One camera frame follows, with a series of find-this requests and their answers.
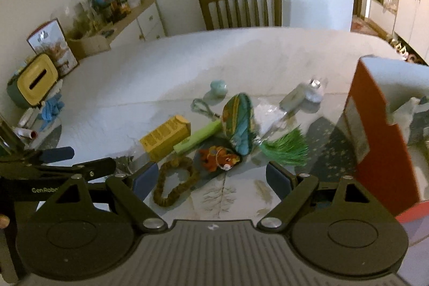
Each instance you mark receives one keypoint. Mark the blue cloth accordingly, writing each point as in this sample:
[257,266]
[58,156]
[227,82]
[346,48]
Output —
[50,108]

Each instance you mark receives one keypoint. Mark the white low niche cabinet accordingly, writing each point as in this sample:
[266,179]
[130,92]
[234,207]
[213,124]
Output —
[382,18]

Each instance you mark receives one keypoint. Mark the pile of small toys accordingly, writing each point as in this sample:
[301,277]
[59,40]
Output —
[100,4]

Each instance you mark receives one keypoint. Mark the yellow small carton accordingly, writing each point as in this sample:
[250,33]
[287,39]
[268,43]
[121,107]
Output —
[164,137]

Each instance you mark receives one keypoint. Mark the row of shoes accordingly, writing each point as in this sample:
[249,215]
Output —
[402,49]

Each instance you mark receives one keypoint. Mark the red white picture carton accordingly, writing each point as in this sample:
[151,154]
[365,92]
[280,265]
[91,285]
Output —
[57,48]

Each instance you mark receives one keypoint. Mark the orange horse plush toy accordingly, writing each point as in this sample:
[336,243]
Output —
[218,157]

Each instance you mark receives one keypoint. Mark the white crumpled paper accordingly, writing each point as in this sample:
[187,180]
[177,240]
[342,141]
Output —
[407,111]

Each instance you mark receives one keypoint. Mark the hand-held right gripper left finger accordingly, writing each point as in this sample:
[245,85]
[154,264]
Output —
[145,180]

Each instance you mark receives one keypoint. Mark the clear plastic bag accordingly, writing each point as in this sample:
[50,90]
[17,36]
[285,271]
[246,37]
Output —
[268,115]

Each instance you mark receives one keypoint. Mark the yellow green tissue box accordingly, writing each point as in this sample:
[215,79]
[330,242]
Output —
[35,80]

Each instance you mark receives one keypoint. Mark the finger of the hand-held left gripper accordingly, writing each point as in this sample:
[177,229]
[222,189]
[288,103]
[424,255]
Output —
[97,167]
[57,154]

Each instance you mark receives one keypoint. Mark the orange cardboard box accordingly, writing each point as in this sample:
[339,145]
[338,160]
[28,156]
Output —
[378,155]

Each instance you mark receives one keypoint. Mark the white red-capped tube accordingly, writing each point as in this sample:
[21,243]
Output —
[24,132]

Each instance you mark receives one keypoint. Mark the white small bottle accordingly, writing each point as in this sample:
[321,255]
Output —
[26,118]

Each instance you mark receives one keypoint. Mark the beige cardboard box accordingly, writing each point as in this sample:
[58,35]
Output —
[90,44]

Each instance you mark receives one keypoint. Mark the patterned floor rug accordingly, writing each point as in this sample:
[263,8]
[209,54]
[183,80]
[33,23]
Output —
[365,26]

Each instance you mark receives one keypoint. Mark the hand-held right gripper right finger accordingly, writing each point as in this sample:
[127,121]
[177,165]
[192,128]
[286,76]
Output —
[278,179]

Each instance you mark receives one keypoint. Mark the brown braided scrunchie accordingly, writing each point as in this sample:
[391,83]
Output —
[161,179]

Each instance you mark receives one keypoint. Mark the beige white sideboard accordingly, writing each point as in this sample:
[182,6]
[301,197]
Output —
[150,21]

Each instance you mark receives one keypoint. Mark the light blue translucent trinket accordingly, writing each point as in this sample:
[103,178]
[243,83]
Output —
[218,88]

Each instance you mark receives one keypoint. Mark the white two-door cabinet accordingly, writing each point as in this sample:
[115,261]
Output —
[410,14]

